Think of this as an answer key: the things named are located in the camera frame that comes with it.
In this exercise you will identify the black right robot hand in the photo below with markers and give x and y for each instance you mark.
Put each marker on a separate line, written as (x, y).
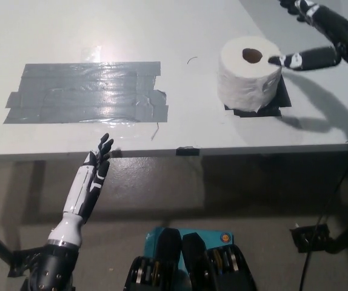
(346, 36)

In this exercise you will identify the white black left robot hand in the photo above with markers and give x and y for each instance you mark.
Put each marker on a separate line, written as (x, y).
(84, 188)

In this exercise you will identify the white toilet paper roll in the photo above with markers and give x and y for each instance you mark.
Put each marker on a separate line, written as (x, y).
(243, 85)

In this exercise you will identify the black teal robot torso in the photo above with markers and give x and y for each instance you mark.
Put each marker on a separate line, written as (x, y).
(189, 263)

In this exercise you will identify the small black edge tape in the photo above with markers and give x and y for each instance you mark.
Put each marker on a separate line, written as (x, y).
(187, 151)

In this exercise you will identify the grey duct tape patch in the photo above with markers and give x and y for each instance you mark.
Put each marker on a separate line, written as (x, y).
(86, 94)

